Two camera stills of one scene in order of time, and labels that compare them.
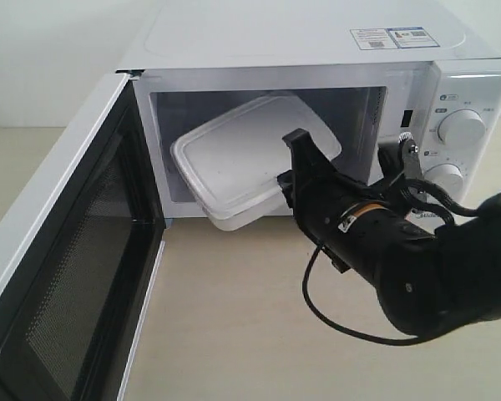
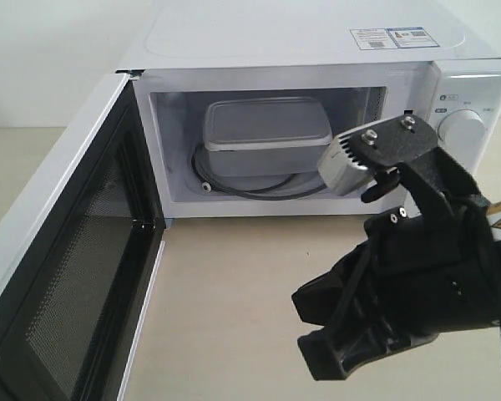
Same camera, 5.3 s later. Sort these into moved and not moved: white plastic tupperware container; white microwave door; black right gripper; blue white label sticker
Moved: black right gripper; white plastic tupperware container
Not moved: blue white label sticker; white microwave door
